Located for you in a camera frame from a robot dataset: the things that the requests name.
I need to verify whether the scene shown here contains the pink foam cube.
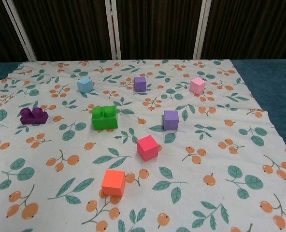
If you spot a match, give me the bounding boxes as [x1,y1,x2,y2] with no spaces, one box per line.
[189,77,207,94]

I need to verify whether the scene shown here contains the purple two-stud building brick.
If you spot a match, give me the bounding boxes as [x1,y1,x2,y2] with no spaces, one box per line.
[20,107,49,125]

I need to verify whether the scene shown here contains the floral white tablecloth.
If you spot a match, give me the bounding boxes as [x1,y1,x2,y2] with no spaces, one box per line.
[0,59,286,232]

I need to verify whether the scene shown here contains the green two-stud building brick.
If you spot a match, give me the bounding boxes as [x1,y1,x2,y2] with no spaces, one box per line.
[91,105,119,131]

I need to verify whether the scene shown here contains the light blue foam cube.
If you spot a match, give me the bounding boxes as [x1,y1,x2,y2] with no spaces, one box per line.
[76,77,95,93]

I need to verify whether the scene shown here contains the orange foam cube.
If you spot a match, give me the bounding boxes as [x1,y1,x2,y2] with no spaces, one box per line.
[101,169,127,197]

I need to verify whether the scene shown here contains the red foam cube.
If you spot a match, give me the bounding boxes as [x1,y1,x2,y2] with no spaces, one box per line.
[136,134,159,162]

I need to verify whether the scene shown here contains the purple foam cube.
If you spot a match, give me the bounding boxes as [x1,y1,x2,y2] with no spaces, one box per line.
[163,110,180,131]
[134,76,147,92]

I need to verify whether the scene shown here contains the white partition frame post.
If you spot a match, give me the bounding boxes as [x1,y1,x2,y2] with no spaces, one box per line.
[104,0,123,60]
[192,0,213,60]
[1,0,37,61]

